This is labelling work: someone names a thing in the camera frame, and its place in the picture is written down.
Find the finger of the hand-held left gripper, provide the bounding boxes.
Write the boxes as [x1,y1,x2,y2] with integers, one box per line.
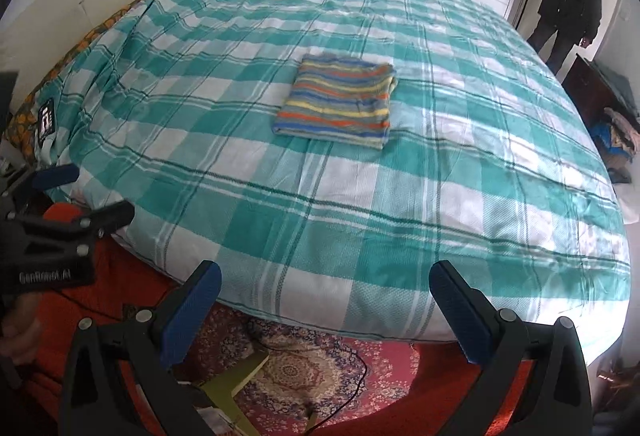
[0,163,81,223]
[30,201,136,243]

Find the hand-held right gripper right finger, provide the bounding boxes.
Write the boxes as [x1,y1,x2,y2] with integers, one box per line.
[429,260,593,436]

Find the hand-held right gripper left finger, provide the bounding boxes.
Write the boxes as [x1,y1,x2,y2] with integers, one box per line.
[60,260,223,436]

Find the striped knit sweater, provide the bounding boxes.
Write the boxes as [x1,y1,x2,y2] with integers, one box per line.
[271,54,398,151]

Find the pile of clothes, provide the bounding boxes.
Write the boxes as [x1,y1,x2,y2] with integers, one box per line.
[587,66,640,184]

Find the person's left hand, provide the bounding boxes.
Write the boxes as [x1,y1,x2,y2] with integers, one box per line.
[0,300,44,363]

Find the orange-red cloth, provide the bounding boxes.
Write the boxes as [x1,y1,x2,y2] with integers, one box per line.
[25,203,176,417]
[405,341,536,436]

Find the black smartphone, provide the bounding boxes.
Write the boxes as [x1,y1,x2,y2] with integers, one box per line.
[37,99,57,137]

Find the yellow-green folder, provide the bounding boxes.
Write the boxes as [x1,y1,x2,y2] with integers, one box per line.
[197,348,271,436]

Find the red patterned rug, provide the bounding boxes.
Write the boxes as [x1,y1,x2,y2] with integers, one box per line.
[170,301,421,436]

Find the teal checked blanket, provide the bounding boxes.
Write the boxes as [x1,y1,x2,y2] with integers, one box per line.
[37,0,632,364]

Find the orange patterned bed sheet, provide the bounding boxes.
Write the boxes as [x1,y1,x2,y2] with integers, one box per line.
[10,1,146,152]

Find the dark wooden nightstand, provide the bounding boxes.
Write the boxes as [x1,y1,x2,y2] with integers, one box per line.
[562,54,616,127]

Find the black cable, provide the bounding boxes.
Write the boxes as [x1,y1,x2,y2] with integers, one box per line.
[247,331,368,436]

